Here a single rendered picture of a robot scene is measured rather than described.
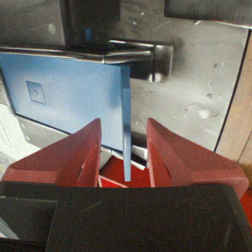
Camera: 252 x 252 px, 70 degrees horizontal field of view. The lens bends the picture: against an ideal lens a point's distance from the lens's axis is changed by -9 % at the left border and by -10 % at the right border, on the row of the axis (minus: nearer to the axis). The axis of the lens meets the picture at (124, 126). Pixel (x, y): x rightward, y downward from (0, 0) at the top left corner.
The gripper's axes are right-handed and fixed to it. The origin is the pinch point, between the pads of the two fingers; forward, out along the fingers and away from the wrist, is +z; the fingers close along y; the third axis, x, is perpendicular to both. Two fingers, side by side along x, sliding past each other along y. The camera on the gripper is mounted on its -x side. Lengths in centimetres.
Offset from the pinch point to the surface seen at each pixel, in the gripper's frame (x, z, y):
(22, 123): 5.1, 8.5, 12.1
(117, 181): 12.2, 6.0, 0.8
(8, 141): 25.2, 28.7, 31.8
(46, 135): 5.5, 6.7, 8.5
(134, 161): 3.9, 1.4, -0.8
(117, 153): 3.6, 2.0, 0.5
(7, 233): 427, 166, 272
